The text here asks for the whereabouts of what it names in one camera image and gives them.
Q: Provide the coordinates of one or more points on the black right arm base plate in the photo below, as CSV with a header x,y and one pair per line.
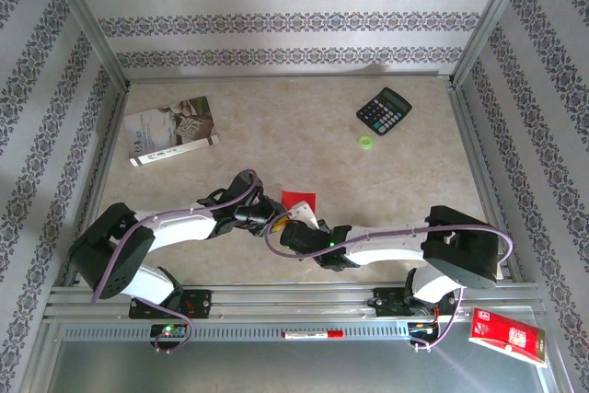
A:
x,y
386,303

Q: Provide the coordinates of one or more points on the control board with green light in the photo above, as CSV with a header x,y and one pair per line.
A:
x,y
168,330

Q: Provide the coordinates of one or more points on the grey metal sheet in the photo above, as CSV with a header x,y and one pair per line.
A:
x,y
276,370

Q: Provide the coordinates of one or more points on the aluminium side rail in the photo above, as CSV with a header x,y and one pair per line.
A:
x,y
105,158
476,158

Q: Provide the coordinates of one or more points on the red paper carton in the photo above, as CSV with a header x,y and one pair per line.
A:
x,y
506,335

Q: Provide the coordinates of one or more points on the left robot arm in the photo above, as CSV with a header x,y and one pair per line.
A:
x,y
184,227

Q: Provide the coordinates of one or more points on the aluminium back rail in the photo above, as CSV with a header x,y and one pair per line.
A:
x,y
285,76

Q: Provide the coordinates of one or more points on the aluminium frame post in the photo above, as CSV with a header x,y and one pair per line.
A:
x,y
88,20
493,20

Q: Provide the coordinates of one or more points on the red square paper sheet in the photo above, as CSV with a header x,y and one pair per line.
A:
x,y
299,197

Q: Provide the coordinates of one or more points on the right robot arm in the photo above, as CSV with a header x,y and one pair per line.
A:
x,y
391,246

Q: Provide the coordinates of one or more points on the black calculator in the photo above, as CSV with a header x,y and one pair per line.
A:
x,y
384,110

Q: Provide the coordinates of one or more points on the red marker pen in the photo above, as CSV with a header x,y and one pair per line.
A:
x,y
313,334

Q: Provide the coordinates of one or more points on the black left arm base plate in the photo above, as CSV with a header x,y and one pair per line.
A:
x,y
200,303

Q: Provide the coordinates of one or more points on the book with photo cover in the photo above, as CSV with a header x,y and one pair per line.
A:
x,y
170,126

